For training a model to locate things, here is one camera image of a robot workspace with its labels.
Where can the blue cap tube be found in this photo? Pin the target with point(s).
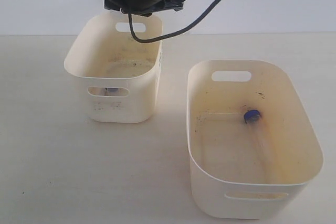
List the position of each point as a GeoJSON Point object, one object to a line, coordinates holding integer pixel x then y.
{"type": "Point", "coordinates": [111, 91]}
{"type": "Point", "coordinates": [259, 134]}

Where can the cream plastic bin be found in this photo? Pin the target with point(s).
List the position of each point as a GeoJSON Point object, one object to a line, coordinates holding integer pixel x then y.
{"type": "Point", "coordinates": [104, 57]}
{"type": "Point", "coordinates": [228, 178]}

